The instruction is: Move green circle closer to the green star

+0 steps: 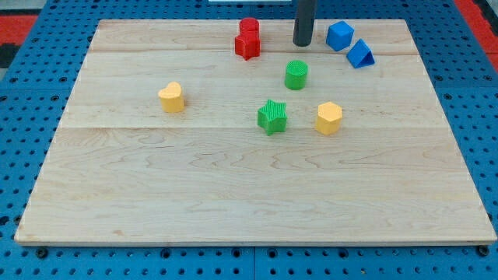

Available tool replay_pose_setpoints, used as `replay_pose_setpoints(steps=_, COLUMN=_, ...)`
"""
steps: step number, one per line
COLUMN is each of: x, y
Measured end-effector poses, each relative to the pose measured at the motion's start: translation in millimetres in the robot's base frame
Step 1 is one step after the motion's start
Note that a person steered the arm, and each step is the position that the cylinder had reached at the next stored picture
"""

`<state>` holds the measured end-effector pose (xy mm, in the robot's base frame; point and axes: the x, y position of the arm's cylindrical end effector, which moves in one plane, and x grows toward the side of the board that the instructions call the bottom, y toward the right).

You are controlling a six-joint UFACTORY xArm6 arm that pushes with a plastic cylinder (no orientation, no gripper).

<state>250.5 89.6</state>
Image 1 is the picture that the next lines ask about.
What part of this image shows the yellow hexagon block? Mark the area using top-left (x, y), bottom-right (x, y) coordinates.
top-left (315, 102), bottom-right (342, 135)

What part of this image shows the red cylinder block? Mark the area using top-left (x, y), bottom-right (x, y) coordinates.
top-left (239, 17), bottom-right (260, 34)

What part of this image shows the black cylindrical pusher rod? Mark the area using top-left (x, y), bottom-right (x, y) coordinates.
top-left (293, 0), bottom-right (317, 47)

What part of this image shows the blue cube block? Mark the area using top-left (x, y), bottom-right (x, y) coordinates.
top-left (325, 21), bottom-right (355, 51)

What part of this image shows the green star block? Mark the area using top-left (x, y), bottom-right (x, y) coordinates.
top-left (257, 100), bottom-right (287, 135)

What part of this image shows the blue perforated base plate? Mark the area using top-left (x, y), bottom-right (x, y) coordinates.
top-left (1, 1), bottom-right (497, 279)

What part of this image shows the blue triangle block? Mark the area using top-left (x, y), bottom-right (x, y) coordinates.
top-left (346, 39), bottom-right (375, 68)

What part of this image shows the light wooden board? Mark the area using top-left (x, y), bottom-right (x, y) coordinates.
top-left (15, 19), bottom-right (496, 247)

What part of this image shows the red star block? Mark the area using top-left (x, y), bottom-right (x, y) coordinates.
top-left (234, 32), bottom-right (261, 61)

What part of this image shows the yellow heart block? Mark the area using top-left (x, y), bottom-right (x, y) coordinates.
top-left (158, 82), bottom-right (185, 113)

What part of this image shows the green cylinder block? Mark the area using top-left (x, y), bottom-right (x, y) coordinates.
top-left (284, 60), bottom-right (308, 90)

